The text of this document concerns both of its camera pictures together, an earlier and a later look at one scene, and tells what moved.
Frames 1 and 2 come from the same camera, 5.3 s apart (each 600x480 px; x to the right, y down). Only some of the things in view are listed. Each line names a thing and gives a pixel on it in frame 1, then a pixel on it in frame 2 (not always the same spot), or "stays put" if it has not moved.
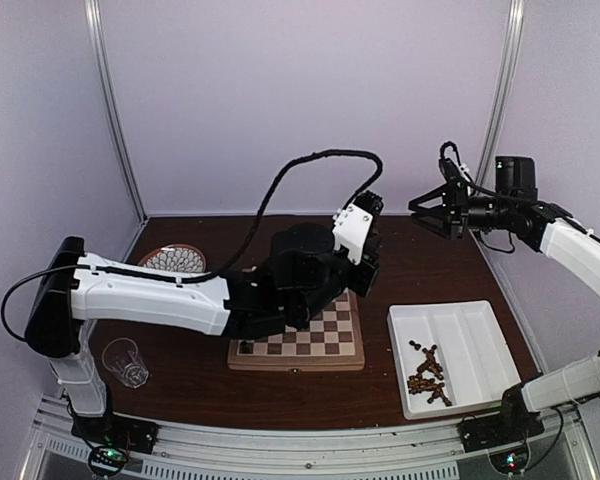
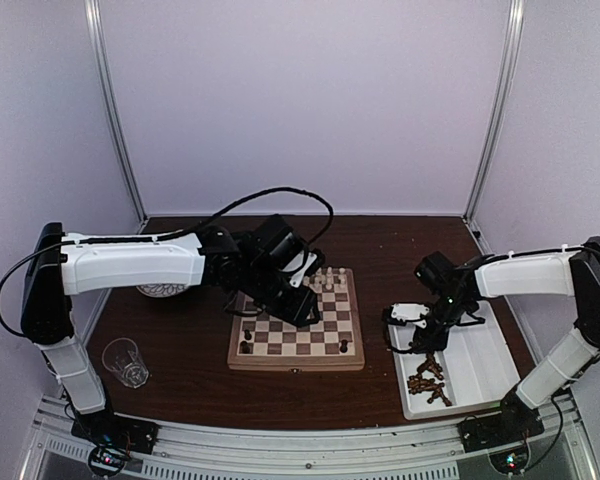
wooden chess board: x=331 y=342 stays put
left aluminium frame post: x=93 y=14 stays put
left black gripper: x=365 y=282 -> x=298 y=310
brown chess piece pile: x=417 y=384 stays put
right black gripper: x=454 y=199 -> x=436 y=342
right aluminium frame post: x=506 y=96 stays put
